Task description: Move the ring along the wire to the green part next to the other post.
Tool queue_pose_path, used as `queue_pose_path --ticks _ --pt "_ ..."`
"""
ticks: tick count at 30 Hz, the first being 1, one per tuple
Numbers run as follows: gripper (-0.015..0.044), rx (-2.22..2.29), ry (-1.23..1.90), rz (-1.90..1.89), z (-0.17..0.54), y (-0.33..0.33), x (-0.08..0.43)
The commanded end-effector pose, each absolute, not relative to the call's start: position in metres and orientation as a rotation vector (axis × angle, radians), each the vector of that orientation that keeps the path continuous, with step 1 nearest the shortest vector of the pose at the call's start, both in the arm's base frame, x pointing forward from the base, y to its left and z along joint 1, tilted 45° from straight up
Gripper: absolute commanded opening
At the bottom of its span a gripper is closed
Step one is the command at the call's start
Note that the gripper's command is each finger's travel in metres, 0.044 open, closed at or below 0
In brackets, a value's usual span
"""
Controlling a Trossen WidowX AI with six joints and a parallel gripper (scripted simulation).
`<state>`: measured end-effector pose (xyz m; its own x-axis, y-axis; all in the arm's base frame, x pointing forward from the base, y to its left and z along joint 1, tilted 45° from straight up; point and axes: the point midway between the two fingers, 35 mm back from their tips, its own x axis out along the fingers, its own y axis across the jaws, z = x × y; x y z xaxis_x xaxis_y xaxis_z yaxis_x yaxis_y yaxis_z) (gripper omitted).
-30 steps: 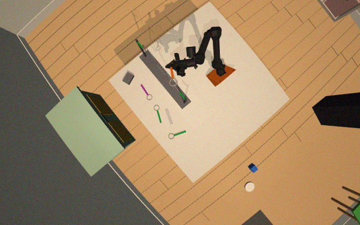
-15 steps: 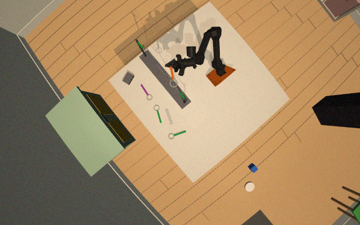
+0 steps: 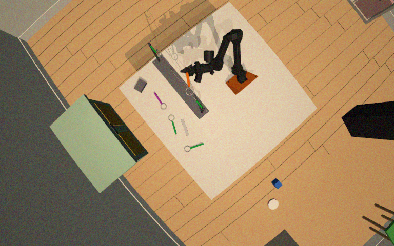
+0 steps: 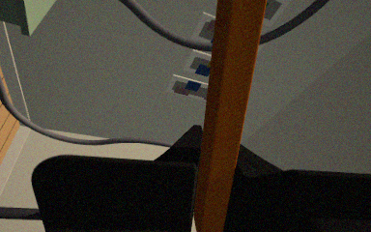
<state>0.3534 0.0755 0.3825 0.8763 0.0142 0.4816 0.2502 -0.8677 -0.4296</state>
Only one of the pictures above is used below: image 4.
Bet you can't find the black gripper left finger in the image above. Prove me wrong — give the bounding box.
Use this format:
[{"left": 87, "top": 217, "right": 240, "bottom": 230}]
[{"left": 32, "top": 125, "right": 203, "bottom": 232}]

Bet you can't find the orange long bar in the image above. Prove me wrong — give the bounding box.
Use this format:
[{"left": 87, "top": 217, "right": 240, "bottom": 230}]
[{"left": 193, "top": 0, "right": 267, "bottom": 232}]

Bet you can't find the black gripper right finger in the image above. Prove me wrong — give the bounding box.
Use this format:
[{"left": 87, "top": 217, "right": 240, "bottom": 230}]
[{"left": 223, "top": 144, "right": 371, "bottom": 232}]

